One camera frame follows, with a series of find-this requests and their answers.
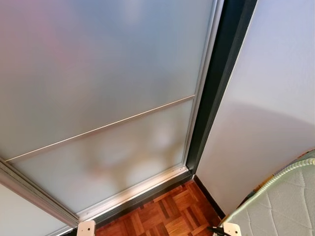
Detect frosted glass sliding door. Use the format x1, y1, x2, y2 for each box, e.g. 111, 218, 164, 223
0, 158, 80, 236
0, 0, 224, 222

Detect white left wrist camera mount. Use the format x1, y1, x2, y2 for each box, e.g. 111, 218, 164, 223
76, 220, 96, 236

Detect dark door frame post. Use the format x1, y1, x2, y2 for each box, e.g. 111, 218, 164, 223
185, 0, 258, 175

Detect dark skirting board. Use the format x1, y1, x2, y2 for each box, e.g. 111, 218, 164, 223
193, 173, 226, 221

